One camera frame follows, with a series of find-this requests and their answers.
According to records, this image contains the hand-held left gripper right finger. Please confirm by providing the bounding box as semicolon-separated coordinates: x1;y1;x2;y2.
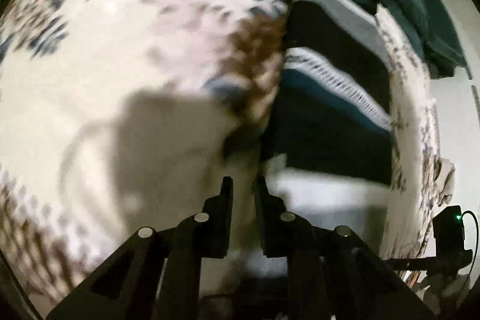
255;175;436;320

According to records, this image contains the floral bed sheet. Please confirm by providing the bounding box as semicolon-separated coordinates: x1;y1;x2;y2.
0;0;456;310

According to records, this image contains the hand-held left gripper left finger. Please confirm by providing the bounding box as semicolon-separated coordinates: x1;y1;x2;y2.
47;175;235;320

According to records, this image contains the striped knit sweater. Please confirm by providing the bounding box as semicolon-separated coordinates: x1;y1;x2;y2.
259;0;399;292

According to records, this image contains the white curved headboard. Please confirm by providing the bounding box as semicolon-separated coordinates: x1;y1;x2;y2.
394;0;480;103

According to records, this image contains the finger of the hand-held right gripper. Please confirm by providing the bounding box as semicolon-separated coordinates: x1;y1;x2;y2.
388;256;440;273

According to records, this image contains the black cable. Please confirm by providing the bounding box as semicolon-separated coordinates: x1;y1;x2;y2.
461;210;480;270

